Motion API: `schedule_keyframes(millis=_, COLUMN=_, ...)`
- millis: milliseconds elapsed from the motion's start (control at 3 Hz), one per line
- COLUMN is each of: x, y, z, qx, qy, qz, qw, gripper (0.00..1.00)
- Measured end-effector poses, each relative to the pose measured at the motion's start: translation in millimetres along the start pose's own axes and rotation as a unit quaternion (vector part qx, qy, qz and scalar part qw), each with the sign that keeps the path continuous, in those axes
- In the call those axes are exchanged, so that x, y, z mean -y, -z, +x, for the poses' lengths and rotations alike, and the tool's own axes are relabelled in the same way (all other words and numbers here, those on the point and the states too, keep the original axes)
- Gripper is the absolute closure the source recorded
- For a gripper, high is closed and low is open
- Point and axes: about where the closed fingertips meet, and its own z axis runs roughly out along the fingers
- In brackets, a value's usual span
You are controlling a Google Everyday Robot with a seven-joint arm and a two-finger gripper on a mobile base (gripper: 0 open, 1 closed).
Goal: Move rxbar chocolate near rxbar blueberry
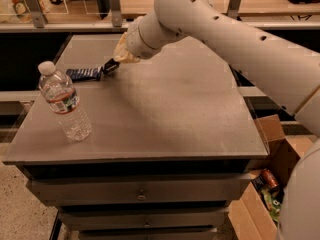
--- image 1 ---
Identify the blue blueberry rxbar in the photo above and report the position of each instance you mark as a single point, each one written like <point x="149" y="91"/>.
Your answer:
<point x="84" y="74"/>

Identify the green snack bag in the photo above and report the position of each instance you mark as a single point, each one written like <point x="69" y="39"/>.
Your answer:
<point x="272" y="205"/>

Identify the grey metal bracket middle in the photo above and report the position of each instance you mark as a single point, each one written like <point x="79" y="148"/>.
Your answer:
<point x="116" y="14"/>

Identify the red soda can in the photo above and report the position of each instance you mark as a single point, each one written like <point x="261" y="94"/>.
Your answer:
<point x="269" y="179"/>

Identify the wooden desk top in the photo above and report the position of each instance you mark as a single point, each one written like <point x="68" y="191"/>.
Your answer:
<point x="247" y="8"/>

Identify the grey metal bracket left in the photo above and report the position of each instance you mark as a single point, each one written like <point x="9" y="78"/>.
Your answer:
<point x="38" y="18"/>

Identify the black chocolate rxbar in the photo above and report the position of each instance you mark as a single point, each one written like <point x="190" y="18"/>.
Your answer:
<point x="110" y="66"/>

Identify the cardboard box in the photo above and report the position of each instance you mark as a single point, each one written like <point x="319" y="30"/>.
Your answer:
<point x="255" y="215"/>

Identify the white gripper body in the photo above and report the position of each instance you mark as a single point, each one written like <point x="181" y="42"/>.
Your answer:
<point x="134" y="41"/>

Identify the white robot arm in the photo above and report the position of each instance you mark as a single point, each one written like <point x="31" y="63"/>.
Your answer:
<point x="286" y="72"/>

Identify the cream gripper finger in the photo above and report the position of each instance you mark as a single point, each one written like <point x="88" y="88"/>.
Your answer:
<point x="122" y="55"/>
<point x="122" y="41"/>

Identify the drawer with knob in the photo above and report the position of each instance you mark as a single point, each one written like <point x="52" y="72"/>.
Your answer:
<point x="144" y="219"/>
<point x="139" y="189"/>

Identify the clear plastic water bottle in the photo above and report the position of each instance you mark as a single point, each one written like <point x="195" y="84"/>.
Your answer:
<point x="59" y="92"/>

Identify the grey drawer cabinet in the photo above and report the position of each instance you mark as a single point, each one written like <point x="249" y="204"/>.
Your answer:
<point x="179" y="113"/>

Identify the top drawer with knob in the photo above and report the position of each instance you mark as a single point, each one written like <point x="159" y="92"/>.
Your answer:
<point x="139" y="189"/>

